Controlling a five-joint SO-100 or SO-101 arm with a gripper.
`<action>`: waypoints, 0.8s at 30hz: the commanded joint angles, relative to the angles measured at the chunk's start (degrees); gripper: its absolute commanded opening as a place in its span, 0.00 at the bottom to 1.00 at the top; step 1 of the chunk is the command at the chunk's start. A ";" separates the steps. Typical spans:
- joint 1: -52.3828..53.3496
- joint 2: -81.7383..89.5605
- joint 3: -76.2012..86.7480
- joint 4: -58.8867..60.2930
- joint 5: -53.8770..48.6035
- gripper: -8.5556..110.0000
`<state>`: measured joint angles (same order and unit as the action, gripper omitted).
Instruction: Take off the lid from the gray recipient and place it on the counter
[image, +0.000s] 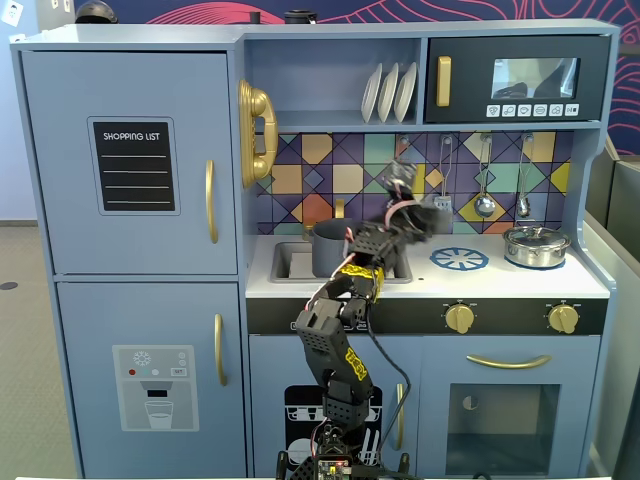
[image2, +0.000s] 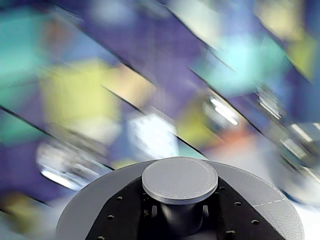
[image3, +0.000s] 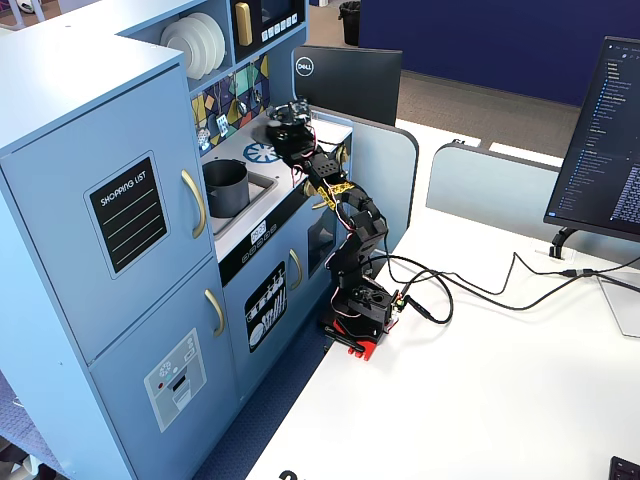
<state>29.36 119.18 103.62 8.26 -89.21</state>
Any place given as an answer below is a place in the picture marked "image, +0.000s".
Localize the blue dishwasher door with graphic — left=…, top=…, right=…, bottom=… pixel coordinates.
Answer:
left=248, top=334, right=421, bottom=479

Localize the dark gray pot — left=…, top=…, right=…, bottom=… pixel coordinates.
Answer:
left=310, top=217, right=362, bottom=279

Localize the shiny steel pot lid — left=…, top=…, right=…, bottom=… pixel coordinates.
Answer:
left=503, top=224, right=570, bottom=247

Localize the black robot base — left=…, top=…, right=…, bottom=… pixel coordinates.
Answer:
left=274, top=419, right=416, bottom=480

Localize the black shopping list board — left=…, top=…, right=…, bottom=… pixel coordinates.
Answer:
left=87, top=116, right=181, bottom=217

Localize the blue fridge door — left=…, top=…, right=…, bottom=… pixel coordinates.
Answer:
left=20, top=49, right=239, bottom=276

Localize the black microwave door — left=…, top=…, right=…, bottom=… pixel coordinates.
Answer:
left=423, top=35, right=612, bottom=124

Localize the gold toy phone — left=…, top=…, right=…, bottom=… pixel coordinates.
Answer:
left=236, top=78, right=280, bottom=189

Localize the white plate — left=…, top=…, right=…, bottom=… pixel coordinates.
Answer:
left=376, top=62, right=401, bottom=124
left=393, top=60, right=419, bottom=123
left=360, top=62, right=384, bottom=124

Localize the gray sink basin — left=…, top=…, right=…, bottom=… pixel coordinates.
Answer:
left=269, top=240, right=414, bottom=286

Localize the gold oven door handle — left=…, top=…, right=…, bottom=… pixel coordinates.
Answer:
left=465, top=353, right=553, bottom=371

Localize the gold fridge door handle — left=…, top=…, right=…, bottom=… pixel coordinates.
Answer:
left=204, top=159, right=220, bottom=245

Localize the metal slotted spatula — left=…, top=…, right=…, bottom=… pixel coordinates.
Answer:
left=433, top=133, right=454, bottom=211

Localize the gold stove knob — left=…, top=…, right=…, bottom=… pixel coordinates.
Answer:
left=443, top=301, right=478, bottom=336
left=545, top=301, right=582, bottom=336

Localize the pink cable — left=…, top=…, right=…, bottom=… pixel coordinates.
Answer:
left=382, top=187, right=426, bottom=227

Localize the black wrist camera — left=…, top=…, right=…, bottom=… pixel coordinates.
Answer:
left=380, top=158, right=419, bottom=197

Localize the gold dishwasher door handle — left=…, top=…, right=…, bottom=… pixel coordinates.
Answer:
left=394, top=382, right=407, bottom=452

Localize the gold microwave door handle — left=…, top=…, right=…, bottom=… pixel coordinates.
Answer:
left=435, top=55, right=453, bottom=108

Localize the black helmet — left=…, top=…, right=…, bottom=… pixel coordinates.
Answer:
left=74, top=0, right=120, bottom=25

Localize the black cable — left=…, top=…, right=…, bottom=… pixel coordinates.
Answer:
left=366, top=323, right=413, bottom=472

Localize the blue toy kitchen body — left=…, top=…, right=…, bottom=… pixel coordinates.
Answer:
left=9, top=18, right=621, bottom=479

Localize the blue oven door with window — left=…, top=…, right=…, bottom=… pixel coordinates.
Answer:
left=419, top=335, right=602, bottom=477

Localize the white wall socket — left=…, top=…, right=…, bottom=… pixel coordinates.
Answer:
left=0, top=0, right=26, bottom=27

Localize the metal spoon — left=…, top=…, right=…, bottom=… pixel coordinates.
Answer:
left=515, top=133, right=534, bottom=219

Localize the gold freezer door handle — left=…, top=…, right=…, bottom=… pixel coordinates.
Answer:
left=213, top=313, right=229, bottom=388

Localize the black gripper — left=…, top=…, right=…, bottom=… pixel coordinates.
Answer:
left=396, top=201, right=455, bottom=247

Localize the metal ladle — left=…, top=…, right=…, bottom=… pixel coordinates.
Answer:
left=473, top=133, right=498, bottom=219

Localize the blue freezer door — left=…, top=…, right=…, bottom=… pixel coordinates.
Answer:
left=55, top=281, right=249, bottom=479

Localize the gray office partition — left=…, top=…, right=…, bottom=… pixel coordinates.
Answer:
left=583, top=134, right=640, bottom=241

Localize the blue burner graphic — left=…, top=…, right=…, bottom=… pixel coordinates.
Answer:
left=429, top=245, right=491, bottom=274

